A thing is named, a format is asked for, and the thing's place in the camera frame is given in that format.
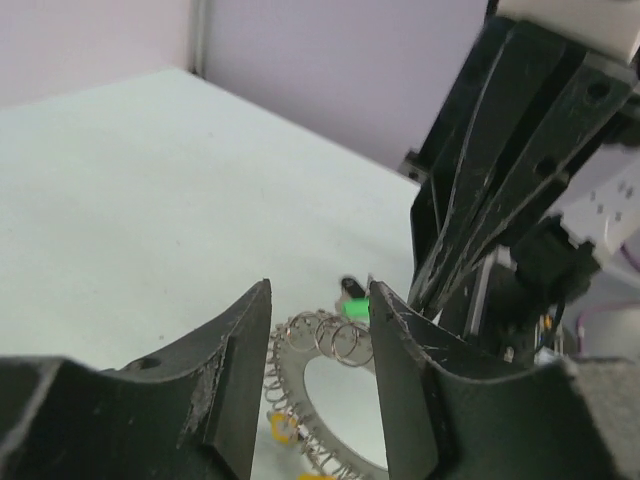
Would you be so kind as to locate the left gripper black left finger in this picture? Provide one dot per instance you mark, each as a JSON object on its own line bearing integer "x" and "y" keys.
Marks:
{"x": 186, "y": 411}

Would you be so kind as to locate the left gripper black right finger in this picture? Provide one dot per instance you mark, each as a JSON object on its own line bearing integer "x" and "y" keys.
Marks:
{"x": 450, "y": 411}

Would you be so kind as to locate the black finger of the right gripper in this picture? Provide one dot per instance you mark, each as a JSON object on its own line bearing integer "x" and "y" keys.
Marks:
{"x": 538, "y": 54}
{"x": 591, "y": 91}

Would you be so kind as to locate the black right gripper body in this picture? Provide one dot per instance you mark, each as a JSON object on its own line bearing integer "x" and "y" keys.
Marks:
{"x": 461, "y": 155}

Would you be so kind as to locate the silver disc keyring organiser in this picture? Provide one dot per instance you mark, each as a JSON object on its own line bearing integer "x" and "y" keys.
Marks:
{"x": 320, "y": 369}

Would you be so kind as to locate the green key tag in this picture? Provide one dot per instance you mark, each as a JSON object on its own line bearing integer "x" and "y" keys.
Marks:
{"x": 356, "y": 310}

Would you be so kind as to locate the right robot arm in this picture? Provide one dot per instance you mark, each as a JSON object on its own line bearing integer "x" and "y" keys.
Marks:
{"x": 493, "y": 250}

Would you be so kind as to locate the small yellow key tag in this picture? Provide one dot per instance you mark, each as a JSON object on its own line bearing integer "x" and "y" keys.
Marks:
{"x": 310, "y": 476}

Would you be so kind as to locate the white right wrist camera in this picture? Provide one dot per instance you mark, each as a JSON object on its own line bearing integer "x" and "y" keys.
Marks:
{"x": 610, "y": 27}

